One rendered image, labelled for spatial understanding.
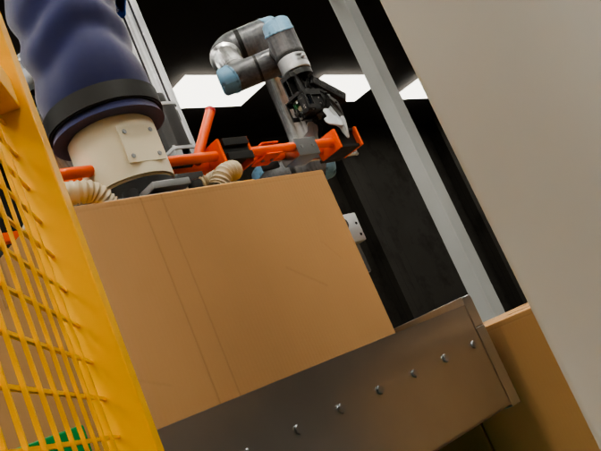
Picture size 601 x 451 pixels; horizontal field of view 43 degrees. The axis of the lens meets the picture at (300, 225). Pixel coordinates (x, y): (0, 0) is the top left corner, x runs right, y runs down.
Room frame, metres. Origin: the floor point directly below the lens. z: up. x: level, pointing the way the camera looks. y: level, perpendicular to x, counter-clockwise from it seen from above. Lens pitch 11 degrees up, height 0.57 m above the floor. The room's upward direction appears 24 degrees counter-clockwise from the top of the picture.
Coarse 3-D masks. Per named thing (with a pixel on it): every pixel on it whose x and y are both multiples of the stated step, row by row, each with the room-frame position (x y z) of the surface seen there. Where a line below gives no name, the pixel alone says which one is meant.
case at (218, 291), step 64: (192, 192) 1.24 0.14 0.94; (256, 192) 1.34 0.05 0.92; (320, 192) 1.45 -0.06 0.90; (128, 256) 1.13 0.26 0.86; (192, 256) 1.21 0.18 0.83; (256, 256) 1.30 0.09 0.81; (320, 256) 1.40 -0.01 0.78; (128, 320) 1.10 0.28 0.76; (192, 320) 1.18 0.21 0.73; (256, 320) 1.26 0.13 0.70; (320, 320) 1.36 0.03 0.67; (384, 320) 1.46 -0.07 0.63; (192, 384) 1.15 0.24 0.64; (256, 384) 1.22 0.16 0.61
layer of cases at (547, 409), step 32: (512, 320) 1.47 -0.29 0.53; (512, 352) 1.49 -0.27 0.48; (544, 352) 1.45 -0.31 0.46; (512, 384) 1.51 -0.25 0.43; (544, 384) 1.47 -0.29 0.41; (512, 416) 1.53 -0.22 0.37; (544, 416) 1.49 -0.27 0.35; (576, 416) 1.45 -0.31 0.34; (448, 448) 1.65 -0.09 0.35; (480, 448) 1.60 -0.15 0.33; (512, 448) 1.55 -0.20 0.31; (544, 448) 1.51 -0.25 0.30; (576, 448) 1.47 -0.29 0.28
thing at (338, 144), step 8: (352, 128) 1.81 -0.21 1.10; (328, 136) 1.77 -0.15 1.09; (336, 136) 1.75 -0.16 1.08; (344, 136) 1.79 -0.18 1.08; (352, 136) 1.81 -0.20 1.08; (336, 144) 1.76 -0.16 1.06; (344, 144) 1.78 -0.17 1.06; (352, 144) 1.79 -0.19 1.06; (360, 144) 1.81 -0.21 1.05; (328, 152) 1.78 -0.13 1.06; (336, 152) 1.78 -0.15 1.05; (344, 152) 1.81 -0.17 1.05
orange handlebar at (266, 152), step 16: (272, 144) 1.63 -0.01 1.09; (288, 144) 1.66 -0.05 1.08; (320, 144) 1.73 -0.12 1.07; (176, 160) 1.44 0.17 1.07; (192, 160) 1.47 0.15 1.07; (208, 160) 1.50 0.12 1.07; (256, 160) 1.64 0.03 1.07; (272, 160) 1.65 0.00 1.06; (64, 176) 1.27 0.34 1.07; (80, 176) 1.30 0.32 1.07
